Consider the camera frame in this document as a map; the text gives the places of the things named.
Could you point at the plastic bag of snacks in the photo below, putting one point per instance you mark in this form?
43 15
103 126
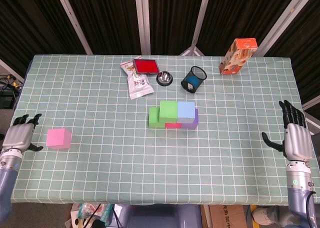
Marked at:
85 211

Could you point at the light blue foam cube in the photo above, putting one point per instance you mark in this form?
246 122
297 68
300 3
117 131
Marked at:
186 110

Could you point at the light pink foam cube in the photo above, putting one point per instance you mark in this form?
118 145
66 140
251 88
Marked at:
58 139

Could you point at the dark pleated curtain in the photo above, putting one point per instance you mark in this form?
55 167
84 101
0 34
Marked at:
112 18

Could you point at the white sneaker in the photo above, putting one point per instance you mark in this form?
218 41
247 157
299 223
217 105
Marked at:
265 216

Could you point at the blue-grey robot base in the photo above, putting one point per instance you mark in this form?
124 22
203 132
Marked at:
155 218

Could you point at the red ink pad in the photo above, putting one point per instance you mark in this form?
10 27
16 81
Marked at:
146 66

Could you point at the magenta foam cube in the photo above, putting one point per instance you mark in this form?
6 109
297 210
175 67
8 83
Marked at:
173 125

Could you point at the green foam cube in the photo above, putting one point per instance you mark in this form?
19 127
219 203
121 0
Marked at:
153 119
168 110

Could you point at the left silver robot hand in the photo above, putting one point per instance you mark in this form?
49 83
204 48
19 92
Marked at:
18 136

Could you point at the brown cardboard box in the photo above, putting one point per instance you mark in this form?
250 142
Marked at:
227 216

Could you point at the blue roll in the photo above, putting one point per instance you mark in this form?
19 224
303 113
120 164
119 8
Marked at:
193 81

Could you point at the black mesh pen holder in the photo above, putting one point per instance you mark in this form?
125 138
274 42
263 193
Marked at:
185 84

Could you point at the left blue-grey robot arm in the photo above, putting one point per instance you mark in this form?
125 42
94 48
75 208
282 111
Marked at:
8 178

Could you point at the purple foam cube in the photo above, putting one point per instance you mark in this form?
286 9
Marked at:
191 125

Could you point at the black electrical equipment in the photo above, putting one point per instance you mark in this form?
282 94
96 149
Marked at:
6 99

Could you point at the white snack bag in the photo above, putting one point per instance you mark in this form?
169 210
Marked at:
138 86

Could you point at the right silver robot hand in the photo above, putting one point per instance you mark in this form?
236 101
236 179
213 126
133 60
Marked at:
298 143

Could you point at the green checkered tablecloth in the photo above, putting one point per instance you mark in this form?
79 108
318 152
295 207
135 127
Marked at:
160 163

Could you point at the white frame post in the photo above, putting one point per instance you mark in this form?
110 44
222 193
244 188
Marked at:
202 13
75 25
10 70
311 103
289 13
142 20

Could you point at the orange biscuit box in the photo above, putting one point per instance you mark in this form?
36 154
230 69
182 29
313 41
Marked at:
236 58

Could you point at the silver call bell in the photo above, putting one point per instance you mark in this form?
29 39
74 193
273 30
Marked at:
164 78

